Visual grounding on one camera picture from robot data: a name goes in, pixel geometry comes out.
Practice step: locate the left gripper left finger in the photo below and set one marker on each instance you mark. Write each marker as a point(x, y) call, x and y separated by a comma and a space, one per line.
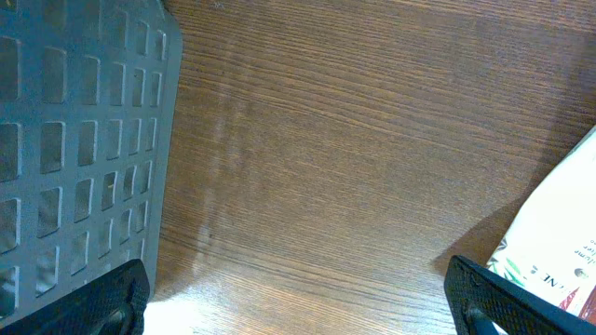
point(111, 304)

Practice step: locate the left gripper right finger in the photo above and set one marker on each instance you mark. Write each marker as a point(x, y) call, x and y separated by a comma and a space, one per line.
point(481, 302)

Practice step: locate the white floral cosmetic tube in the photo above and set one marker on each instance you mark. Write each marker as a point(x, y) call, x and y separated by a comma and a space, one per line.
point(549, 249)

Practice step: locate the grey plastic mesh basket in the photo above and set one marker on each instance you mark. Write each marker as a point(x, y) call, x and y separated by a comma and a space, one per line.
point(88, 89)

